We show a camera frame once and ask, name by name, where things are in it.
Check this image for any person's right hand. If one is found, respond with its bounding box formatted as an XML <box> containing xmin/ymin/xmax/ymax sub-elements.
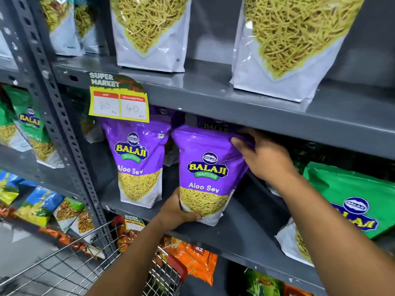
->
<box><xmin>230</xmin><ymin>127</ymin><xmax>299</xmax><ymax>186</ymax></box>

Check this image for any person's left hand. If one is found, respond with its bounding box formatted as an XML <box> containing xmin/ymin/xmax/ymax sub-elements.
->
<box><xmin>156</xmin><ymin>188</ymin><xmax>202</xmax><ymax>233</ymax></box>

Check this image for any purple snack packet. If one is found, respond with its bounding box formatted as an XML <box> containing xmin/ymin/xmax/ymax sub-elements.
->
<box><xmin>149</xmin><ymin>106</ymin><xmax>186</xmax><ymax>167</ymax></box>
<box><xmin>101</xmin><ymin>118</ymin><xmax>172</xmax><ymax>209</ymax></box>
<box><xmin>171</xmin><ymin>124</ymin><xmax>250</xmax><ymax>227</ymax></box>
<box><xmin>196</xmin><ymin>115</ymin><xmax>245</xmax><ymax>134</ymax></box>

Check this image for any person's left forearm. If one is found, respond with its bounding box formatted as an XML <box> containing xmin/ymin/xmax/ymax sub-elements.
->
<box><xmin>86</xmin><ymin>219</ymin><xmax>168</xmax><ymax>296</ymax></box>

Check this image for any person's right forearm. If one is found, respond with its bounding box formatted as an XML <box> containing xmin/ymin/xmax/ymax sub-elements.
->
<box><xmin>269</xmin><ymin>171</ymin><xmax>395</xmax><ymax>296</ymax></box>

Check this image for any orange snack packet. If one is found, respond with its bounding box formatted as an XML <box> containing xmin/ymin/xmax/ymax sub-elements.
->
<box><xmin>282</xmin><ymin>283</ymin><xmax>314</xmax><ymax>296</ymax></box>
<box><xmin>159</xmin><ymin>235</ymin><xmax>218</xmax><ymax>287</ymax></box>

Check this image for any grey metal shelving rack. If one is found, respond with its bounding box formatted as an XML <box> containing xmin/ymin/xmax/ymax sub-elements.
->
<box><xmin>0</xmin><ymin>0</ymin><xmax>395</xmax><ymax>296</ymax></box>

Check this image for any small yellow price tag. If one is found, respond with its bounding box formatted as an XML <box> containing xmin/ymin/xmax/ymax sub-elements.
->
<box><xmin>124</xmin><ymin>214</ymin><xmax>146</xmax><ymax>233</ymax></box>

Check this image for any dark green snack packet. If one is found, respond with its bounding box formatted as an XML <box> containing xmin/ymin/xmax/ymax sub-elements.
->
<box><xmin>245</xmin><ymin>268</ymin><xmax>285</xmax><ymax>296</ymax></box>

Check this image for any green and white snack packet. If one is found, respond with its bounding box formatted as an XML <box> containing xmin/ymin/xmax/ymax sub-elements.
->
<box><xmin>70</xmin><ymin>209</ymin><xmax>95</xmax><ymax>244</ymax></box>
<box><xmin>54</xmin><ymin>197</ymin><xmax>86</xmax><ymax>233</ymax></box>

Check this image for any white packet of yellow noodles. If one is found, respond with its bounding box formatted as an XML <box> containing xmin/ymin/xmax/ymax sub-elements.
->
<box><xmin>109</xmin><ymin>0</ymin><xmax>192</xmax><ymax>73</ymax></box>
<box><xmin>73</xmin><ymin>0</ymin><xmax>102</xmax><ymax>55</ymax></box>
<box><xmin>39</xmin><ymin>0</ymin><xmax>84</xmax><ymax>57</ymax></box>
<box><xmin>230</xmin><ymin>0</ymin><xmax>367</xmax><ymax>103</ymax></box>

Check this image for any row of orange snack packets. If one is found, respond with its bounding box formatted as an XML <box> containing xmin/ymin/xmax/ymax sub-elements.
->
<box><xmin>0</xmin><ymin>204</ymin><xmax>106</xmax><ymax>260</ymax></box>

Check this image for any blue and yellow snack packet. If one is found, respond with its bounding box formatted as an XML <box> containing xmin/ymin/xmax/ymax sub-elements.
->
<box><xmin>14</xmin><ymin>185</ymin><xmax>66</xmax><ymax>229</ymax></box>
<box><xmin>0</xmin><ymin>169</ymin><xmax>38</xmax><ymax>206</ymax></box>

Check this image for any wire shopping cart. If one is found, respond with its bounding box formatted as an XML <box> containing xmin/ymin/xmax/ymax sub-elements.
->
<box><xmin>0</xmin><ymin>220</ymin><xmax>189</xmax><ymax>296</ymax></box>

